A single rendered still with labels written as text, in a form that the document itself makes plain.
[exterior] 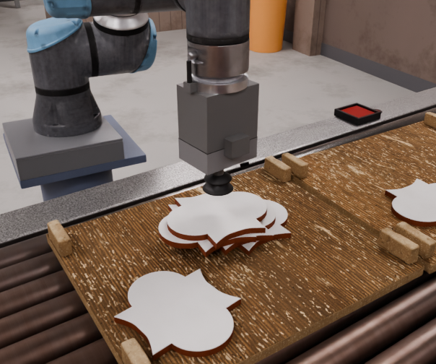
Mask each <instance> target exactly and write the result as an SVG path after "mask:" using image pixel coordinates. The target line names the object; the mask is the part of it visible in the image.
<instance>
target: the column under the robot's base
mask: <svg viewBox="0 0 436 364"><path fill-rule="evenodd" d="M103 117H104V118H105V119H106V120H107V121H108V123H109V124H110V125H111V126H112V127H113V128H114V129H115V130H116V131H117V132H118V133H119V134H120V136H121V137H122V138H123V148H124V156H125V159H123V160H116V161H113V162H107V163H103V164H99V165H93V166H89V167H86V168H79V169H76V170H69V171H65V172H62V173H55V174H52V175H45V176H41V177H38V178H31V179H28V180H24V181H20V179H19V176H18V174H17V170H16V168H15V166H14V162H13V159H12V156H11V154H10V151H9V148H8V146H7V143H6V139H5V136H4V133H3V136H4V141H5V144H6V147H7V149H8V152H9V156H10V158H11V161H12V164H13V166H14V170H15V173H16V175H17V178H18V181H19V184H20V187H21V189H26V188H30V187H33V186H39V185H40V187H41V191H42V195H43V201H48V200H50V199H55V198H58V197H60V196H65V195H67V194H72V193H75V192H78V191H82V190H85V189H89V188H92V187H95V186H99V185H102V184H105V183H109V182H112V181H113V173H112V169H116V168H122V167H126V166H130V165H135V164H139V163H145V162H146V161H147V156H146V154H145V153H144V152H143V151H142V150H141V148H140V147H139V146H138V145H137V144H136V142H135V141H134V140H133V139H132V138H131V137H130V136H129V135H128V134H127V133H126V131H125V130H124V129H123V128H122V127H121V125H120V124H119V123H118V122H117V121H116V120H115V119H114V117H112V116H111V115H107V116H103Z"/></svg>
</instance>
